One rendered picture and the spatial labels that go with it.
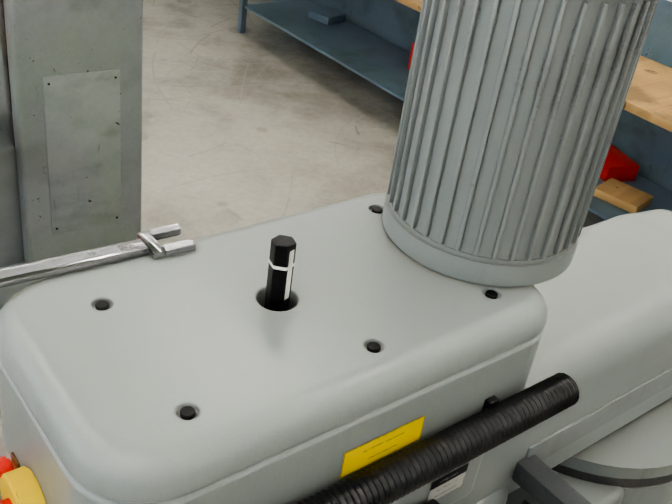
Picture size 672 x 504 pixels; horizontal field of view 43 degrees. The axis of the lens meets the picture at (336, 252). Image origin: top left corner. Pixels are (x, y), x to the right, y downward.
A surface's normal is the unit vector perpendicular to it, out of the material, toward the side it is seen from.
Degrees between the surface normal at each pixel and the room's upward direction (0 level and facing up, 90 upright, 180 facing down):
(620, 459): 0
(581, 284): 0
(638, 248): 0
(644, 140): 90
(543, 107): 90
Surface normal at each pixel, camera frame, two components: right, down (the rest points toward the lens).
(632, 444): 0.13, -0.83
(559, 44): 0.01, 0.54
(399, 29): -0.79, 0.24
